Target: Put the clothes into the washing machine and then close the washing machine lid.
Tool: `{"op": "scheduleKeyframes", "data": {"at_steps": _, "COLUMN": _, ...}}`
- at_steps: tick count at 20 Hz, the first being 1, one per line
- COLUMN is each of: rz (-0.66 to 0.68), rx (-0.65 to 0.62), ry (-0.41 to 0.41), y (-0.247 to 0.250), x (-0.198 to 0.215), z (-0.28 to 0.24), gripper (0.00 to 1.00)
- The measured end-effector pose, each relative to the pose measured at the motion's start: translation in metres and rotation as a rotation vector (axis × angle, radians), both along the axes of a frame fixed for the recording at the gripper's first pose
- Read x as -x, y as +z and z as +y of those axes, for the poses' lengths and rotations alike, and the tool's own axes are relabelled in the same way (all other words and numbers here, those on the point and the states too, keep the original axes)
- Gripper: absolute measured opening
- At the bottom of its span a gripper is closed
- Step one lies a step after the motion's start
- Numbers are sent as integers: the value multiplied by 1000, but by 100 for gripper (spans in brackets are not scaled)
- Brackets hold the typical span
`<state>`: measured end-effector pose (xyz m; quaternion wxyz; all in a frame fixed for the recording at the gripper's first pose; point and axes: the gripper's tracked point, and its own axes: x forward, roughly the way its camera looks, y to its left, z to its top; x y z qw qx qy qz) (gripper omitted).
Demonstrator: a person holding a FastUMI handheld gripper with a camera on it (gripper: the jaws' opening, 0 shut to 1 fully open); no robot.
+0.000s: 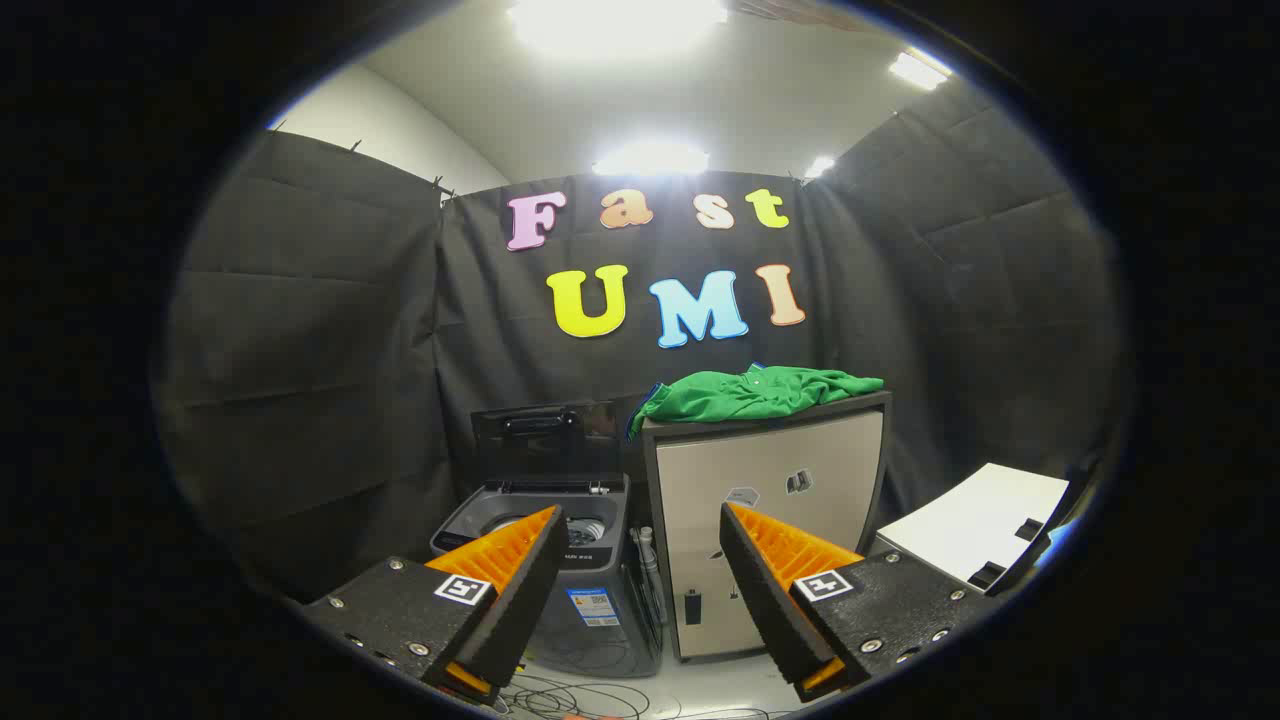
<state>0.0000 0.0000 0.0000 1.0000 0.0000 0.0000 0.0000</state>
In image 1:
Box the black backdrop cloth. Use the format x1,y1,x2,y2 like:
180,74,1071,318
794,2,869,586
150,130,1131,601

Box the grey washing machine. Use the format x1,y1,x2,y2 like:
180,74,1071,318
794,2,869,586
430,475,666,679

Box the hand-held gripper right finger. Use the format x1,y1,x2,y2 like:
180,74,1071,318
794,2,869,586
720,502,1001,703

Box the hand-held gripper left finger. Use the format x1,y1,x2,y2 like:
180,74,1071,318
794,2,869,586
300,505,571,706

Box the black floor cables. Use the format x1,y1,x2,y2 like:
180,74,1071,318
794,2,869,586
495,668,781,720

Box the grey drain hose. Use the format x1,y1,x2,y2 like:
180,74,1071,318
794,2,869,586
630,527,667,626

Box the green polo shirt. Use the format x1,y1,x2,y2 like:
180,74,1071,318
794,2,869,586
628,365,886,441

